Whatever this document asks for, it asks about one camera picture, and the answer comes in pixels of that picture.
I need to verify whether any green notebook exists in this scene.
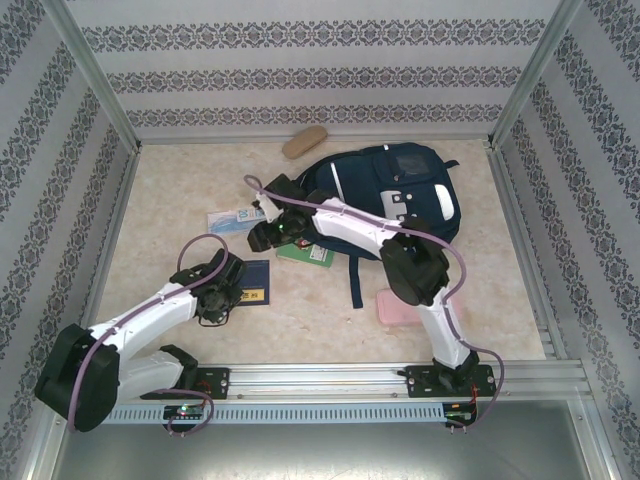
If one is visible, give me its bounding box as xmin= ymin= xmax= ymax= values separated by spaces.
xmin=276 ymin=239 xmax=335 ymax=270

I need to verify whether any navy book with yellow label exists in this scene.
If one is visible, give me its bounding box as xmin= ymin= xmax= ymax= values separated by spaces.
xmin=234 ymin=258 xmax=272 ymax=307

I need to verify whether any tan glasses case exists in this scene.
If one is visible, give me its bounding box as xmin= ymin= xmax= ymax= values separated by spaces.
xmin=281 ymin=125 xmax=329 ymax=160

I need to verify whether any navy blue backpack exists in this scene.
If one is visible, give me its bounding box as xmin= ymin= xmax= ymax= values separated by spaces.
xmin=294 ymin=142 xmax=460 ymax=310

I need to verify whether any small green circuit board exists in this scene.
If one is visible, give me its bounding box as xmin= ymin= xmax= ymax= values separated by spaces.
xmin=163 ymin=403 xmax=207 ymax=421
xmin=446 ymin=401 xmax=480 ymax=426

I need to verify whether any pink pencil case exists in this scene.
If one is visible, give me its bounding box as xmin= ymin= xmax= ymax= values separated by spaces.
xmin=375 ymin=288 xmax=461 ymax=327

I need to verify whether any grey metal sheet panel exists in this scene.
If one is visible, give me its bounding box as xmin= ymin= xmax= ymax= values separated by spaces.
xmin=29 ymin=422 xmax=614 ymax=480

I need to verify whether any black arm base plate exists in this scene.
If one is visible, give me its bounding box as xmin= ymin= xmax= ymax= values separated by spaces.
xmin=139 ymin=367 xmax=231 ymax=401
xmin=405 ymin=363 xmax=497 ymax=400

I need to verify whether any aluminium frame rail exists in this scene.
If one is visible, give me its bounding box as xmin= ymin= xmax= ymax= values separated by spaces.
xmin=47 ymin=363 xmax=594 ymax=401
xmin=487 ymin=144 xmax=570 ymax=361
xmin=135 ymin=130 xmax=496 ymax=147
xmin=68 ymin=144 xmax=142 ymax=365

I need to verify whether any slotted grey cable duct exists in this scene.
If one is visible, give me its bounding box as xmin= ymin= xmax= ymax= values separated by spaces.
xmin=99 ymin=403 xmax=446 ymax=425

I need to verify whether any aluminium frame post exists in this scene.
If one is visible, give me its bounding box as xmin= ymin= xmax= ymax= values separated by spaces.
xmin=487 ymin=0 xmax=585 ymax=150
xmin=41 ymin=0 xmax=143 ymax=151

